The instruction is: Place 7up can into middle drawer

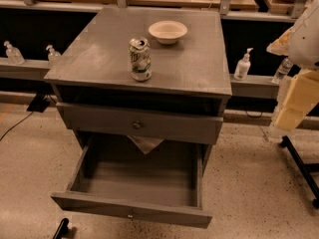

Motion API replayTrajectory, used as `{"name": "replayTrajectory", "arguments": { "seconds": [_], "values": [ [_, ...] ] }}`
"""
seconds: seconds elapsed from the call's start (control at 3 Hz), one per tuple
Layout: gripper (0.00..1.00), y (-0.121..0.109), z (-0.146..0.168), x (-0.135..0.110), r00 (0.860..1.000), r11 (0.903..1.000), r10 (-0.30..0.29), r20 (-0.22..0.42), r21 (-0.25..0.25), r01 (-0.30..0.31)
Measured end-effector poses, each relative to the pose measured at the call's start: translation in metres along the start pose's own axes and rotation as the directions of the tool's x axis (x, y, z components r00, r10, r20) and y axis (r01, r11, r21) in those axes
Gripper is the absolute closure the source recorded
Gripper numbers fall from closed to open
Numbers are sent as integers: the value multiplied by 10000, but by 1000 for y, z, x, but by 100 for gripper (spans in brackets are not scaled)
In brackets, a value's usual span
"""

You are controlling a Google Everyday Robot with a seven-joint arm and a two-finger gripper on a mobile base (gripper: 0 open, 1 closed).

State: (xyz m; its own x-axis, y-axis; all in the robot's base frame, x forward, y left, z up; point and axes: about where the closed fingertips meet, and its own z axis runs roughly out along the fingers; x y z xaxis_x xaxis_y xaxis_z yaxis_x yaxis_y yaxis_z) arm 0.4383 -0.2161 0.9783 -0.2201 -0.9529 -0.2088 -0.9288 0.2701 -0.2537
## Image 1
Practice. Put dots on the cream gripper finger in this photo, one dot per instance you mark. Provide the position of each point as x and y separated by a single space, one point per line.
301 98

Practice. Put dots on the green white 7up can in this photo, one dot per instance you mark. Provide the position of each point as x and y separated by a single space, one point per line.
140 56

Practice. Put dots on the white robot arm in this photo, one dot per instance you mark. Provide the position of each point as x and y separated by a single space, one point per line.
300 44

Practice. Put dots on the grey wooden drawer cabinet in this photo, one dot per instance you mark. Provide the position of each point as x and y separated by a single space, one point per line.
144 91

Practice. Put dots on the white paper under drawer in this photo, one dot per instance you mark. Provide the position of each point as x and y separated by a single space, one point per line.
145 144

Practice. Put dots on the open grey lower drawer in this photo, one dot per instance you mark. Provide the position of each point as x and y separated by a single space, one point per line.
114 178

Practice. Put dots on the grey upper drawer with knob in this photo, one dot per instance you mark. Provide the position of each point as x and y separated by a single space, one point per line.
179 127

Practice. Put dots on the clear plastic water bottle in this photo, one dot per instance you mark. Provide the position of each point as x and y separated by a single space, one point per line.
282 71

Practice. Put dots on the white pump lotion bottle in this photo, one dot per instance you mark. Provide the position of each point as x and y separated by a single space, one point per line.
243 66

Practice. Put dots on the black stand leg right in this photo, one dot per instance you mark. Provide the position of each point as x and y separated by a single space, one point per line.
306 169

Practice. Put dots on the white paper bowl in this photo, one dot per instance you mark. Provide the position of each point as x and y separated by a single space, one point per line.
167 32

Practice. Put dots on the clear pump bottle near cabinet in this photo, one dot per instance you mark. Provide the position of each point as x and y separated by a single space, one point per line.
53 55

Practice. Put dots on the black stand foot bottom left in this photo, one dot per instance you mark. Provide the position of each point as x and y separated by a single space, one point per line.
62 229

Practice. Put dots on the clear pump bottle far left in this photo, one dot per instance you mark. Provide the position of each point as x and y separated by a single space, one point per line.
13 54

